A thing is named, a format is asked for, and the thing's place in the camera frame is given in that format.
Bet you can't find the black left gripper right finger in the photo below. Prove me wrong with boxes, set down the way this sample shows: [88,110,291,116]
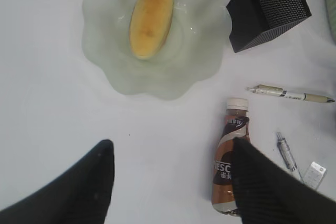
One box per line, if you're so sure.
[231,138,335,223]

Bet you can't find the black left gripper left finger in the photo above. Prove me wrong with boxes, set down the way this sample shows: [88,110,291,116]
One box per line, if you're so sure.
[1,140,115,223]

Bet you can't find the brown coffee drink bottle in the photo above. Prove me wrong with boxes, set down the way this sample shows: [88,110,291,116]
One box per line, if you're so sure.
[212,98,250,216]

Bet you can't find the oblong golden bread roll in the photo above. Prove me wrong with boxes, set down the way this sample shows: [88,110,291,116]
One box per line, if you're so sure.
[129,0,174,60]

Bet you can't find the grey white retractable pen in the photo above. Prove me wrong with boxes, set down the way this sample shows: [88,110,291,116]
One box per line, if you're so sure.
[276,131,303,183]

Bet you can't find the beige retractable pen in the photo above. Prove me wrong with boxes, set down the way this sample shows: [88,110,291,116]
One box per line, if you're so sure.
[246,84,335,103]

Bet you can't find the pale green wavy glass plate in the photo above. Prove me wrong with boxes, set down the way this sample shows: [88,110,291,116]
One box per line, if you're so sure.
[82,0,230,100]

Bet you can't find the black mesh pen holder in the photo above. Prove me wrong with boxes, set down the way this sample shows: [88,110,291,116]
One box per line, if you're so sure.
[226,0,311,52]

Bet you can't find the clear plastic ruler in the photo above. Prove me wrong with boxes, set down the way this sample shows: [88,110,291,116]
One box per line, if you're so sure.
[302,162,327,190]

